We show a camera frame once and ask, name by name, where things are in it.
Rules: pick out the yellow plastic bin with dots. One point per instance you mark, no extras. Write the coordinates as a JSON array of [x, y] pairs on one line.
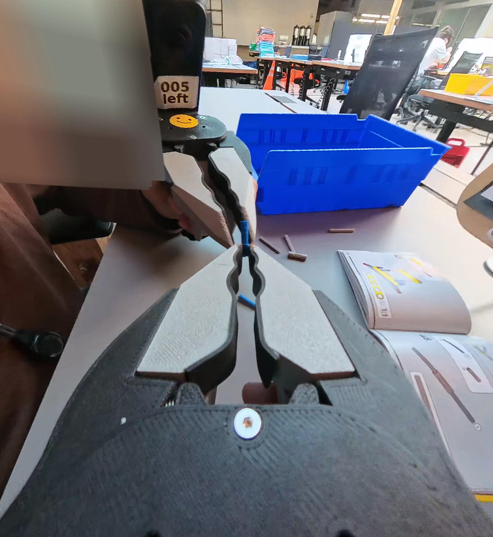
[[468, 83]]

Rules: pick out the small wooden top table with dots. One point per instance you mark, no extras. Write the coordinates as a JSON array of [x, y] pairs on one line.
[[229, 69]]

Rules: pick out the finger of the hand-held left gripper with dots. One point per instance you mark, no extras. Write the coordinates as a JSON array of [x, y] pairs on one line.
[[192, 197], [240, 176]]

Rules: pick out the blue plastic bin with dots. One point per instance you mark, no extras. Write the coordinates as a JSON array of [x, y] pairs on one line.
[[338, 180]]

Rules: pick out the orange traffic cone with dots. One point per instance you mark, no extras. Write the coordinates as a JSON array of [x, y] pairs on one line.
[[269, 77]]

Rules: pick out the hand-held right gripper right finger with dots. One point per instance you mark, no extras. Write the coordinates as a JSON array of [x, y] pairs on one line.
[[301, 331]]

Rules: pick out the curved plywood board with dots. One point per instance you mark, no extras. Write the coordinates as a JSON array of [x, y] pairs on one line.
[[473, 197]]

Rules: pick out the person's left hand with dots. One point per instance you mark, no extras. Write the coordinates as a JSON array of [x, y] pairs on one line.
[[164, 201]]

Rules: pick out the lego instruction booklet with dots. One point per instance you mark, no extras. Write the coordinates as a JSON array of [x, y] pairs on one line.
[[422, 302]]

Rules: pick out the blue lego pin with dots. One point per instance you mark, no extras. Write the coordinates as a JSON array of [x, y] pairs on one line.
[[245, 237], [246, 301]]

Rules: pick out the brown lego axle with connector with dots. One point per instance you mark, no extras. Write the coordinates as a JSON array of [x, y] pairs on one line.
[[293, 251]]

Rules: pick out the stack of white boxes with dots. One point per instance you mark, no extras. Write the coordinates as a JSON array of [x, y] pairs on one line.
[[220, 48]]

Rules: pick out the black mesh office chair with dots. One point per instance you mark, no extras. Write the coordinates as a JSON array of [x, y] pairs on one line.
[[389, 75]]

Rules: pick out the red plastic container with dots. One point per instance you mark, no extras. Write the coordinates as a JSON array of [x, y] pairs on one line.
[[456, 153]]

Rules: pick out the stack of colourful boxes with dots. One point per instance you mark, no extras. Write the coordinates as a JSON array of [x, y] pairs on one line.
[[265, 42]]

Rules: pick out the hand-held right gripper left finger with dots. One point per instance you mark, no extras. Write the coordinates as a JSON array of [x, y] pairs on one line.
[[188, 327]]

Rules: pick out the person's brown shirt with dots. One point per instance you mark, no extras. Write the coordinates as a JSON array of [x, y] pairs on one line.
[[16, 260]]

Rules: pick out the wooden top work table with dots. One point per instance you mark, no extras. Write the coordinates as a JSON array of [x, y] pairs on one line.
[[313, 65]]

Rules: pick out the row of black bottles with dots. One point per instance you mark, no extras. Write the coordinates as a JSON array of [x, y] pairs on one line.
[[302, 35]]

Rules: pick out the wooden table with yellow bin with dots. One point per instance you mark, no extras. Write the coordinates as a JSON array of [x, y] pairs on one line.
[[464, 103]]

